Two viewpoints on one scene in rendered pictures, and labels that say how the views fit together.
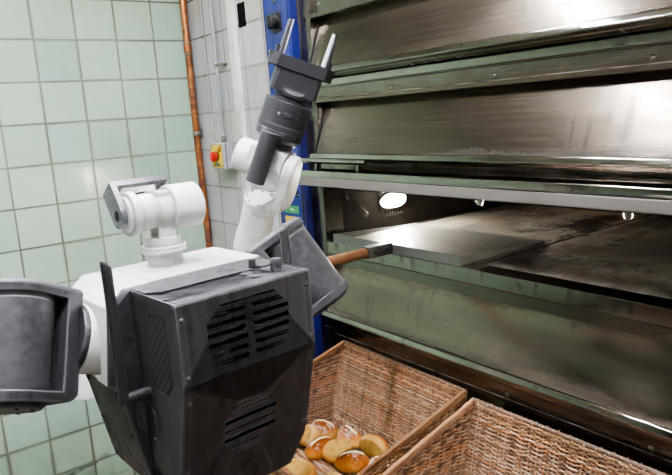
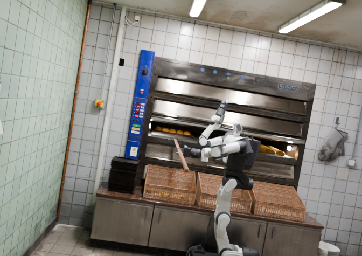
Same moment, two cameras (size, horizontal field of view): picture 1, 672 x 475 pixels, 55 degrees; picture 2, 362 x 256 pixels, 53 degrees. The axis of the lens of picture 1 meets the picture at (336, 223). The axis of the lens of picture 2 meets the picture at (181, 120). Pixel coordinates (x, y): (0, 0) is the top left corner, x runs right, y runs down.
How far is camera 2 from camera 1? 3.49 m
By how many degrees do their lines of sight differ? 58
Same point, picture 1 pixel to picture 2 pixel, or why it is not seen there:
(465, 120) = (205, 112)
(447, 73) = (202, 102)
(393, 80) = (186, 99)
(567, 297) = not seen: hidden behind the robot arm
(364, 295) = (160, 151)
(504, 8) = (220, 94)
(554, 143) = (227, 120)
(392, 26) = (188, 87)
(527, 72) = not seen: hidden behind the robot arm
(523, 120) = not seen: hidden behind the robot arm
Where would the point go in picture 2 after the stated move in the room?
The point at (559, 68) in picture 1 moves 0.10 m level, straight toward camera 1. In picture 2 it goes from (229, 108) to (235, 109)
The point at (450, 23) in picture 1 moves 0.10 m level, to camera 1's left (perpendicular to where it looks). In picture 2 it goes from (206, 92) to (202, 91)
